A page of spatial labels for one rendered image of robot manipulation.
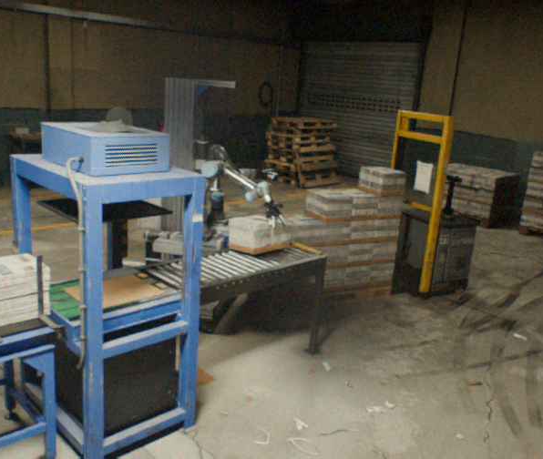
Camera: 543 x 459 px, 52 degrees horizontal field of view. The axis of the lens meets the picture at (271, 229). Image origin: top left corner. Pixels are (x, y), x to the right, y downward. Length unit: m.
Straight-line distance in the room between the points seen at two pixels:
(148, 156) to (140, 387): 1.30
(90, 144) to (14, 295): 0.85
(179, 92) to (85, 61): 6.46
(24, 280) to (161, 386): 1.01
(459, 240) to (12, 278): 4.41
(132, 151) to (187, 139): 1.73
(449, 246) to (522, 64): 5.85
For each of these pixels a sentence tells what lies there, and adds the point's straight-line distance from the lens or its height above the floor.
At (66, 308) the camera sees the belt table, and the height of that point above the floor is 0.80.
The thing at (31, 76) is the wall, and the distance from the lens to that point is 10.67.
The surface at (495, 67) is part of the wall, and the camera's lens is 11.48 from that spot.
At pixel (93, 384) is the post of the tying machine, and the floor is 0.52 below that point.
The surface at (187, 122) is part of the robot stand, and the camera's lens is 4.67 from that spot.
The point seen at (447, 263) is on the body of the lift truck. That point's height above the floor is 0.36.
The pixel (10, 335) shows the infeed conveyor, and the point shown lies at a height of 0.79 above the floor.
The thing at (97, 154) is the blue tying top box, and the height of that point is 1.66.
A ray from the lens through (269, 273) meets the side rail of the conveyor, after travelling 3.86.
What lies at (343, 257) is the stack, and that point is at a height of 0.48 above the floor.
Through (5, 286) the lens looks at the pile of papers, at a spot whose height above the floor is 1.00.
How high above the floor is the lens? 2.08
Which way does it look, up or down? 15 degrees down
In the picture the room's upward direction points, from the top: 4 degrees clockwise
